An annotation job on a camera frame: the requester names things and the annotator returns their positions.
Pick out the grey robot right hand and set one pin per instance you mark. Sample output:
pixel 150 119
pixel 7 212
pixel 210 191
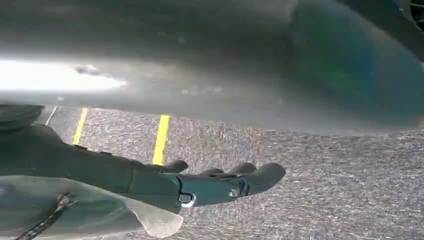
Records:
pixel 99 172

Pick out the ribbed grey right arm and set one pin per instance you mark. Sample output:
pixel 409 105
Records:
pixel 16 116

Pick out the pale grey robot shell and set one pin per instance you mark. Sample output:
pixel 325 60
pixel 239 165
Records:
pixel 96 212

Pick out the yellow floor tape strip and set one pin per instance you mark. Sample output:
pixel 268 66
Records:
pixel 161 140
pixel 80 127

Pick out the steel bench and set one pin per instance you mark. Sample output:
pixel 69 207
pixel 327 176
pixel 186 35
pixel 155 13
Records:
pixel 185 59

